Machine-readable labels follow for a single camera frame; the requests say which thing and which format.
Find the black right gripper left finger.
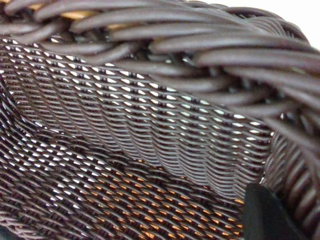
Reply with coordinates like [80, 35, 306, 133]
[0, 225, 13, 240]

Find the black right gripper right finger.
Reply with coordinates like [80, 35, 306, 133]
[241, 182, 305, 240]

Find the dark brown wicker basket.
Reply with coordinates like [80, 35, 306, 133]
[0, 0, 320, 240]

